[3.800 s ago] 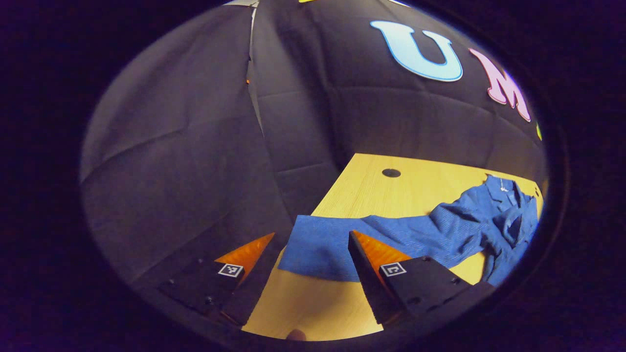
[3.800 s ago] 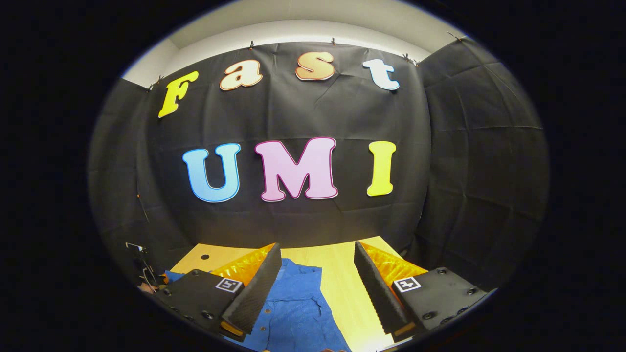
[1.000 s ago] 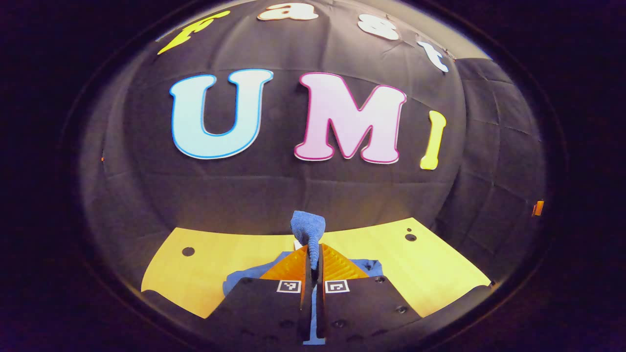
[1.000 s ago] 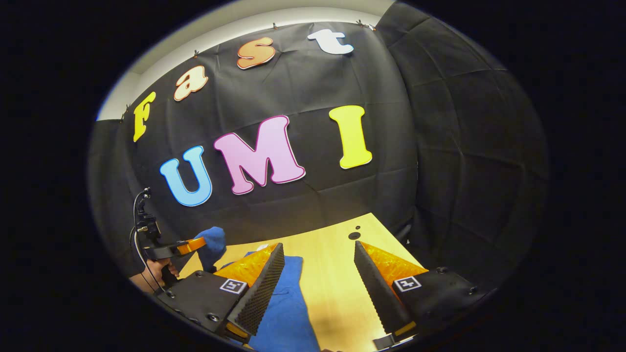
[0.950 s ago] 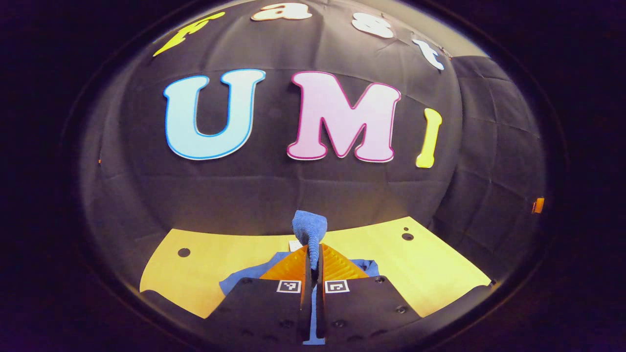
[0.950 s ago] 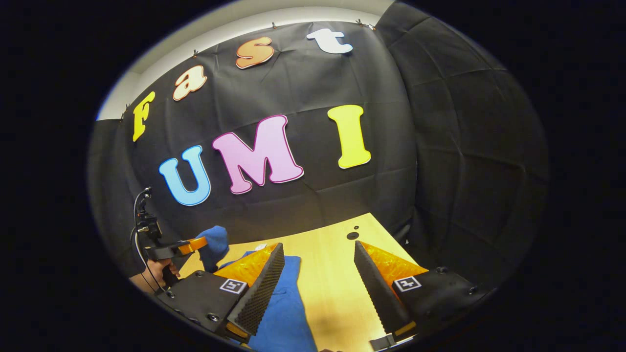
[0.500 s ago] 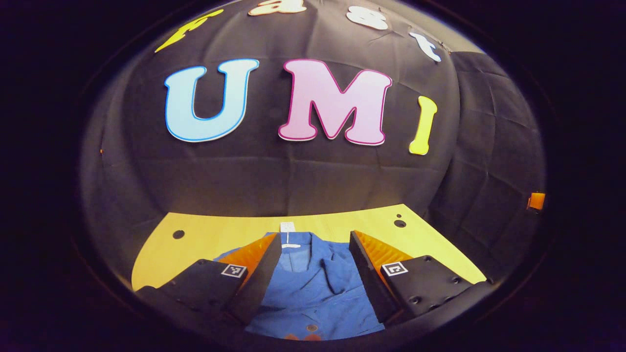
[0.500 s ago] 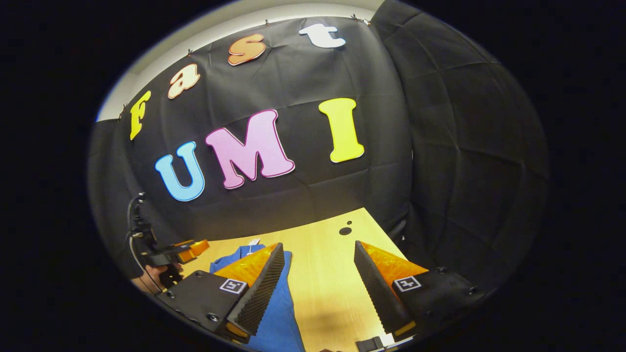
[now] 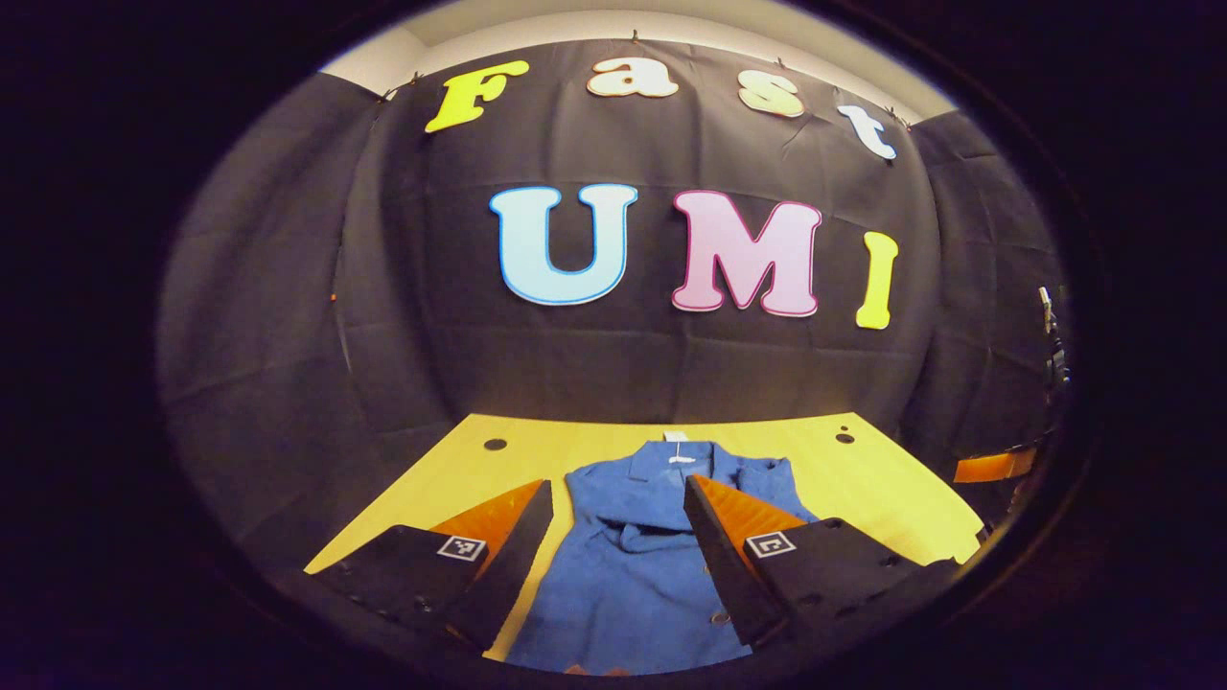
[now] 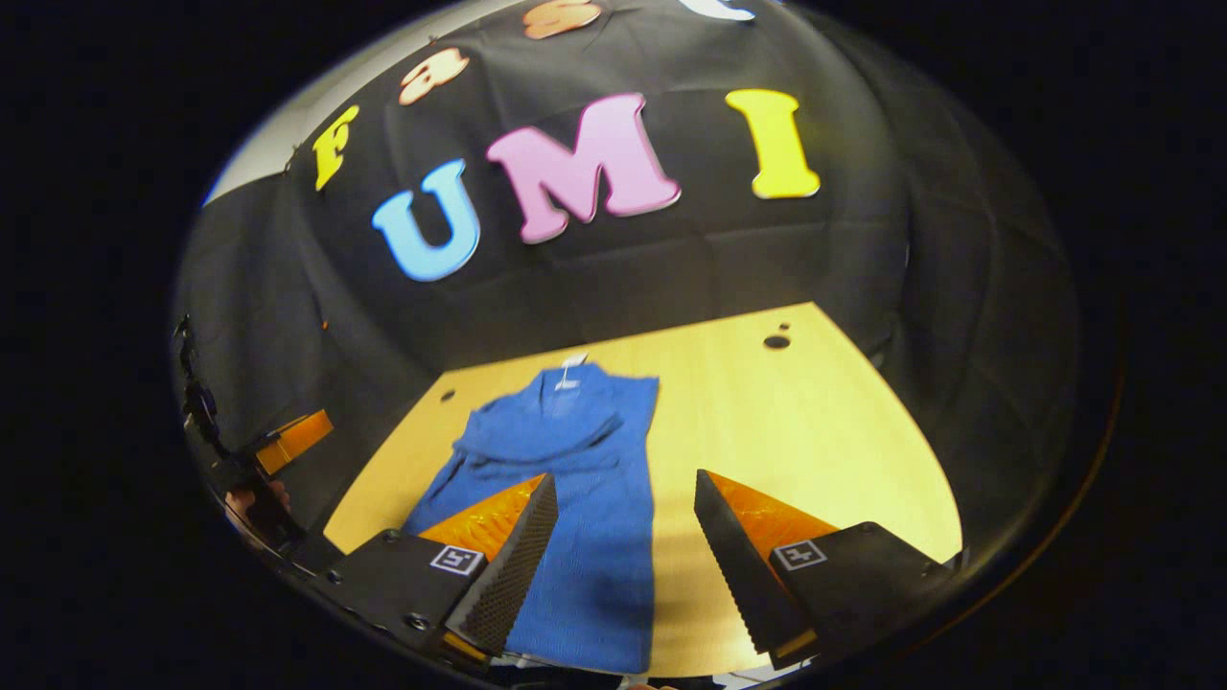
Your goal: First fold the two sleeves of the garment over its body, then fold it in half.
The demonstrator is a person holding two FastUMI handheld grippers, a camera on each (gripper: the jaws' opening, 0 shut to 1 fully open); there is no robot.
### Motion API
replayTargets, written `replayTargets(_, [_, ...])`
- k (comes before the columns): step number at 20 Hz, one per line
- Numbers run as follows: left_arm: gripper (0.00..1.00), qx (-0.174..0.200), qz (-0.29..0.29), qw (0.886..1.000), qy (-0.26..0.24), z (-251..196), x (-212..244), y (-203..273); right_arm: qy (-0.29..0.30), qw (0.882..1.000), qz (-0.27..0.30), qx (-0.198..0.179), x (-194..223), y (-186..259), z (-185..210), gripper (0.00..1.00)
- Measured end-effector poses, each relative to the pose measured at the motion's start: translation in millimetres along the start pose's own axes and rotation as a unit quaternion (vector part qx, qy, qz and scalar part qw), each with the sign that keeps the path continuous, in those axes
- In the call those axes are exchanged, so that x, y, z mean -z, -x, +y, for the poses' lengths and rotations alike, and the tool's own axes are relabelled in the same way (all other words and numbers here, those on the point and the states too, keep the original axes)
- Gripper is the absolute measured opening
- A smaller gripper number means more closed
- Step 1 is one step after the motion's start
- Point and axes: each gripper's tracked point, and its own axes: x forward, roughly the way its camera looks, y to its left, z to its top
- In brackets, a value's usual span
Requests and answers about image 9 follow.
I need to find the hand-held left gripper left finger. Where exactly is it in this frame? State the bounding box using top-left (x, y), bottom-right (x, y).
top-left (305, 479), bottom-right (555, 653)

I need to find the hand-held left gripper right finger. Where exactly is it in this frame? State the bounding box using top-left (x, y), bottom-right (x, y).
top-left (683, 474), bottom-right (960, 648)

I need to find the blue knit cardigan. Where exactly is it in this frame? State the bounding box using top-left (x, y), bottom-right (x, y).
top-left (505, 439), bottom-right (821, 677)

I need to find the black backdrop cloth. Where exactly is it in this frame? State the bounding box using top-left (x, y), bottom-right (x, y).
top-left (158, 38), bottom-right (1070, 576)

